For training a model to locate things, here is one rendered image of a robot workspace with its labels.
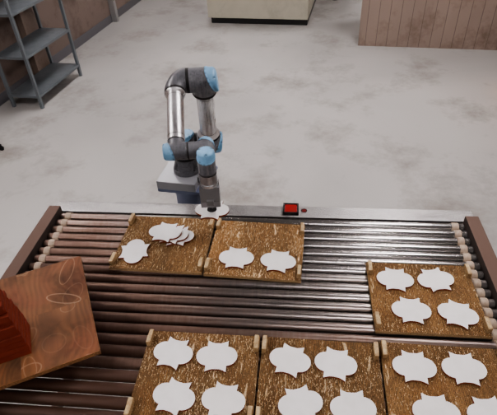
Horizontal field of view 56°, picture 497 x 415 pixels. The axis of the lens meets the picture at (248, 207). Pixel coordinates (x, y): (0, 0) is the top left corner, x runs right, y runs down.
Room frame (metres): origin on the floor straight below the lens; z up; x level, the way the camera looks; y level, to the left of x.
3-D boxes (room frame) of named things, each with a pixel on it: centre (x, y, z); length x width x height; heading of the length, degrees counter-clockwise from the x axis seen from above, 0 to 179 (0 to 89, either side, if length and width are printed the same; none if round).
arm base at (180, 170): (2.19, 0.33, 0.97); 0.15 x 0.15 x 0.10
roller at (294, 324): (1.13, 0.05, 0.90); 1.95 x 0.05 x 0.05; 83
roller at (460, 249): (1.58, 0.00, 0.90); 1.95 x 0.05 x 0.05; 83
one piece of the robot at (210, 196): (1.61, 0.16, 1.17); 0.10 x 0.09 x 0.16; 0
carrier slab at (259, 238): (1.51, -0.03, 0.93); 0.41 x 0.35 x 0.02; 80
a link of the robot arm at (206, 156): (1.63, 0.16, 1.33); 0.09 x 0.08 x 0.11; 3
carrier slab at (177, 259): (1.58, 0.39, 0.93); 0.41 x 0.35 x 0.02; 81
